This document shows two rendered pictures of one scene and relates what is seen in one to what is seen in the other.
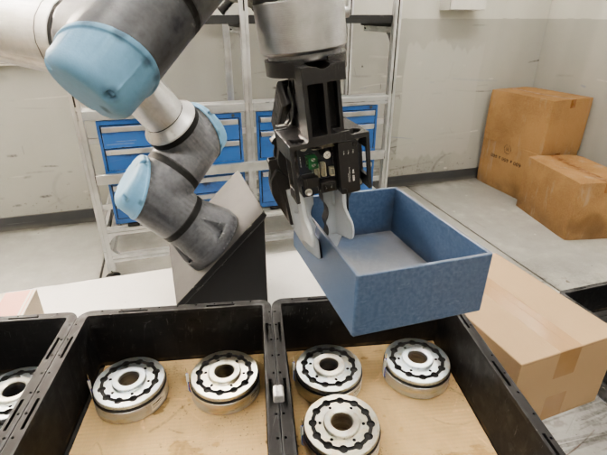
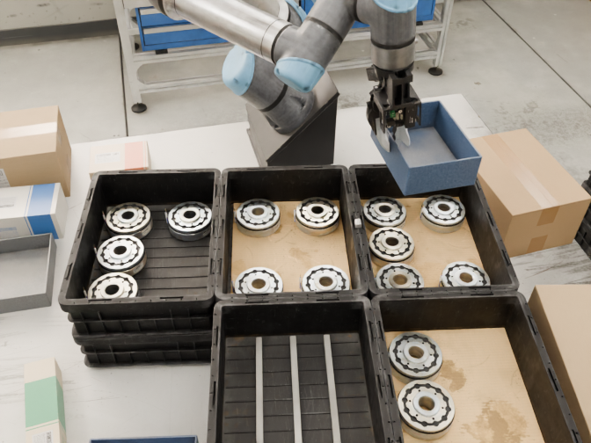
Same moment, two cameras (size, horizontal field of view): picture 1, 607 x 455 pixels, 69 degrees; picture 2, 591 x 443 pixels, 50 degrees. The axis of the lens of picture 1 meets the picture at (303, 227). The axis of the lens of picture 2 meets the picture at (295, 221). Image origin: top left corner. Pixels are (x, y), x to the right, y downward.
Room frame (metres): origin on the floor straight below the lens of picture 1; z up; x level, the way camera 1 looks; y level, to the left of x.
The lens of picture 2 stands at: (-0.58, 0.11, 1.88)
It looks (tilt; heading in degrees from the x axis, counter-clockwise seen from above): 44 degrees down; 3
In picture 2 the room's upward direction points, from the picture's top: 1 degrees clockwise
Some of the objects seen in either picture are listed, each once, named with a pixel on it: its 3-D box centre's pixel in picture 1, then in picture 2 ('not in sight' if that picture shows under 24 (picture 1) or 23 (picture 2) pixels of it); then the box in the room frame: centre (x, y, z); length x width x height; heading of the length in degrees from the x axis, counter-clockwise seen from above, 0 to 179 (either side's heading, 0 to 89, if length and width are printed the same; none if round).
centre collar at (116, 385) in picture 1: (129, 379); (258, 212); (0.49, 0.26, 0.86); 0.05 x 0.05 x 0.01
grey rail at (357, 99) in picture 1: (247, 106); not in sight; (2.41, 0.30, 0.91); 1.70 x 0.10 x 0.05; 107
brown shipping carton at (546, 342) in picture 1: (498, 330); (512, 192); (0.70, -0.39, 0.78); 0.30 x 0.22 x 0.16; 20
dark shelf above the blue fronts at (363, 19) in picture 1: (281, 20); not in sight; (2.67, 0.12, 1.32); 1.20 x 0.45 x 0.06; 107
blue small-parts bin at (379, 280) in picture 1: (378, 248); (422, 145); (0.46, -0.09, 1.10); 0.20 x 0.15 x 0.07; 18
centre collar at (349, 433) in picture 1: (341, 422); (391, 242); (0.41, -0.05, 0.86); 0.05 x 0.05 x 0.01
